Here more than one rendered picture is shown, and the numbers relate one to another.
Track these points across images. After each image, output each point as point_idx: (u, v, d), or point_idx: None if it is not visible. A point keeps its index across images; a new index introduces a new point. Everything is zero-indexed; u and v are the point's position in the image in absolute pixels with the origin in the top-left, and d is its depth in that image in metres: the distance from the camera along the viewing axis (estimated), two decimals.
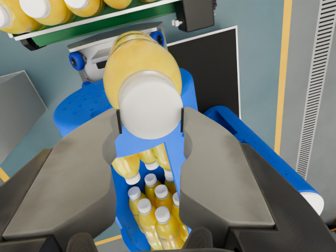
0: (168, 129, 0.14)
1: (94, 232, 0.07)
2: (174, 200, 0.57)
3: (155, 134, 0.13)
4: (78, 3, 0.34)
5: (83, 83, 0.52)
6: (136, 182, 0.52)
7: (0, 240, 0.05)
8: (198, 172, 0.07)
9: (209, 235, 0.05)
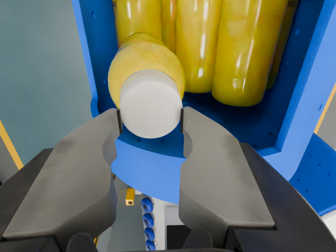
0: (168, 129, 0.14)
1: (94, 232, 0.07)
2: None
3: (154, 133, 0.13)
4: None
5: None
6: None
7: (0, 240, 0.05)
8: (198, 172, 0.07)
9: (209, 235, 0.05)
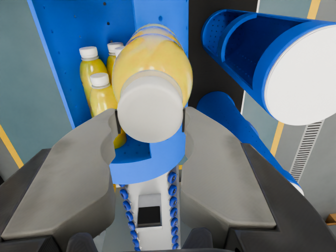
0: (103, 80, 0.43)
1: (93, 232, 0.07)
2: None
3: (98, 77, 0.43)
4: (155, 135, 0.12)
5: None
6: None
7: None
8: (199, 172, 0.07)
9: (209, 235, 0.05)
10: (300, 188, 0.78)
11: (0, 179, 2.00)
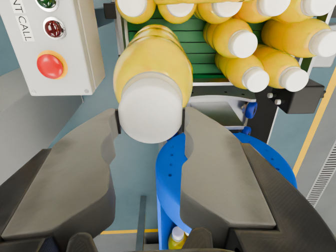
0: None
1: (93, 232, 0.07)
2: None
3: None
4: None
5: None
6: None
7: None
8: (199, 172, 0.07)
9: (209, 235, 0.05)
10: None
11: None
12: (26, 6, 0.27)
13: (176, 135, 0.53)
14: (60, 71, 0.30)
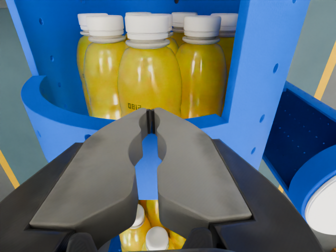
0: (139, 221, 0.38)
1: (113, 232, 0.07)
2: (189, 16, 0.20)
3: None
4: (158, 244, 0.34)
5: None
6: None
7: (27, 228, 0.06)
8: (175, 173, 0.07)
9: (209, 235, 0.05)
10: None
11: None
12: None
13: None
14: None
